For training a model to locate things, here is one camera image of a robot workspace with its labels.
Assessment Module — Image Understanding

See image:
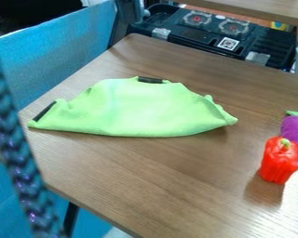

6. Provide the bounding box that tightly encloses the green cloth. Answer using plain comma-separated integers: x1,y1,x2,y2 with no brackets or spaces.
27,75,240,139

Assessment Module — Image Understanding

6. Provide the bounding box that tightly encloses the toy stove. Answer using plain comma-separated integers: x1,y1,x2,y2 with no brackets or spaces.
125,3,298,71

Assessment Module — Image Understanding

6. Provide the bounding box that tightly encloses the red toy pepper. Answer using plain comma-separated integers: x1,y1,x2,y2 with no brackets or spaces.
257,136,298,185

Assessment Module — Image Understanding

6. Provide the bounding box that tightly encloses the purple toy eggplant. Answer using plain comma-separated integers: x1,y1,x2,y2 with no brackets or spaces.
279,110,298,152

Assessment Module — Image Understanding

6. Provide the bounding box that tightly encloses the braided cable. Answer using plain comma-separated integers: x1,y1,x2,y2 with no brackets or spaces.
0,29,69,238

